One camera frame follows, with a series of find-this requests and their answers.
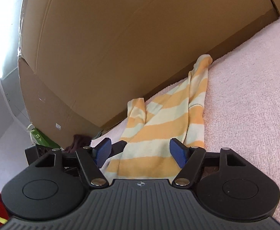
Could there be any orange white striped sweater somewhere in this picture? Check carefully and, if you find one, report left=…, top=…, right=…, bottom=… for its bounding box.
left=104, top=55, right=213, bottom=182

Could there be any dark brown garment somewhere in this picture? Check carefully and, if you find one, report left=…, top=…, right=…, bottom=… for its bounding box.
left=64, top=135, right=92, bottom=153

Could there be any green shopping bag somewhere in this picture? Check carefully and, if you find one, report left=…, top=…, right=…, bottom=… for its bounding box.
left=27, top=124, right=60, bottom=149

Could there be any left cardboard box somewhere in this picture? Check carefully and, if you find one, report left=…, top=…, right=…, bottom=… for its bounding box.
left=18, top=57, right=102, bottom=148

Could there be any pink terry towel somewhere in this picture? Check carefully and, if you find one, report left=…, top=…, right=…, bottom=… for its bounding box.
left=91, top=11, right=280, bottom=228

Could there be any large centre cardboard box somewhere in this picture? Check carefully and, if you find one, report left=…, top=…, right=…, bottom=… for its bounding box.
left=20, top=0, right=278, bottom=126

